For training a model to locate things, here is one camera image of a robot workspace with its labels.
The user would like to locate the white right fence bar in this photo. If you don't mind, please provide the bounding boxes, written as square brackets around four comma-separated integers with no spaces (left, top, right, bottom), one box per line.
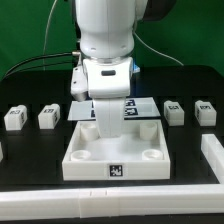
[201,134,224,185]

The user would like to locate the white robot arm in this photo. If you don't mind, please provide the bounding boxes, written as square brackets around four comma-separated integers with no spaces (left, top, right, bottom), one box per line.
[71,0,177,138]

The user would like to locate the black cable upper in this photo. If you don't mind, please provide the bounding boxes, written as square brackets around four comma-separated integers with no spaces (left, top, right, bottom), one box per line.
[2,51,83,81]

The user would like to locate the black cable lower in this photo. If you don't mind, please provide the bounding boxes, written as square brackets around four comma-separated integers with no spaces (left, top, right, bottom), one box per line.
[2,59,76,81]

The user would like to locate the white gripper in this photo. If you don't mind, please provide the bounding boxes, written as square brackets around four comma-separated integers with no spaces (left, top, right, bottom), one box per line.
[71,57,133,138]

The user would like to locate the white fence bar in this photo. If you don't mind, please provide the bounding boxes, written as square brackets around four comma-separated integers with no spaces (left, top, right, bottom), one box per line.
[201,134,224,185]
[0,142,3,163]
[0,184,224,221]

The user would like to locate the white front fence bar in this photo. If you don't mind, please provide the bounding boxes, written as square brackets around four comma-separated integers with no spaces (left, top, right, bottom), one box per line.
[0,184,224,221]

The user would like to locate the white square table top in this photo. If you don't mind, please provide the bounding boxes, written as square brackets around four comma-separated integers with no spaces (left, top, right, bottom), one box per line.
[62,120,170,180]

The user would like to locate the white left fence bar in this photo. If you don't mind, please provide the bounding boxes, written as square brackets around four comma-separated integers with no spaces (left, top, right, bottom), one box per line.
[0,142,3,163]

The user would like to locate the black cable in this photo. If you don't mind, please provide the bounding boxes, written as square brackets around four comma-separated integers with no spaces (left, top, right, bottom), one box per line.
[2,51,83,81]
[2,59,76,81]

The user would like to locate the white sheet with markers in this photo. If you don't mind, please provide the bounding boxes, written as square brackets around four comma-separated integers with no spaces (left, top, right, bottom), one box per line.
[68,97,160,121]

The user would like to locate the green backdrop curtain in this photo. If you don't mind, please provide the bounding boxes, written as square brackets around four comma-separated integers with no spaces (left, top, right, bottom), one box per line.
[0,0,224,75]

